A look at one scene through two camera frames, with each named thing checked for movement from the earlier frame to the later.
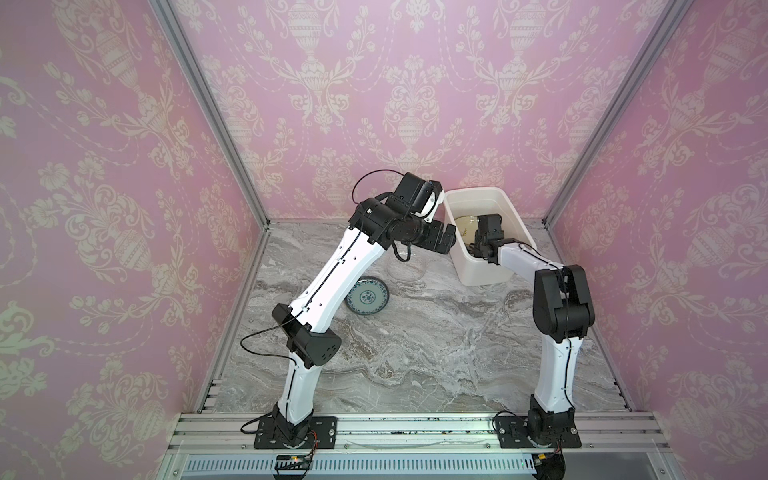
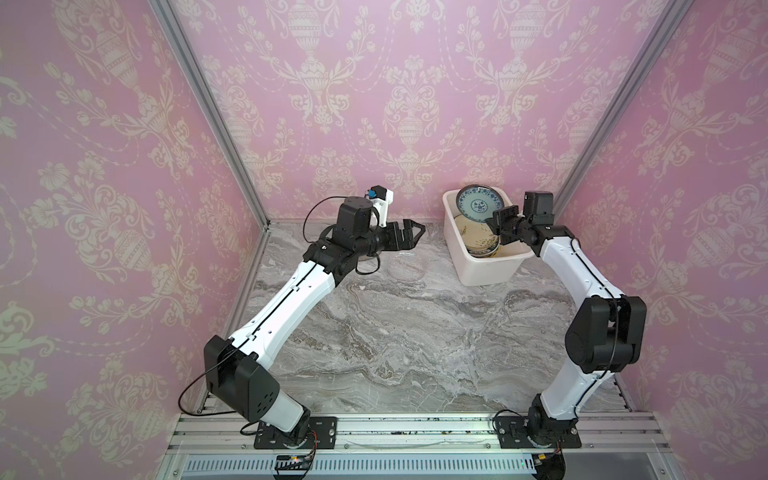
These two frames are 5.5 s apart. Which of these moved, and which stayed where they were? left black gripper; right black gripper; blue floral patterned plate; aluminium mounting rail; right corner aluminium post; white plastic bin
Moved: left black gripper; blue floral patterned plate; right black gripper
Stayed: white plastic bin; aluminium mounting rail; right corner aluminium post
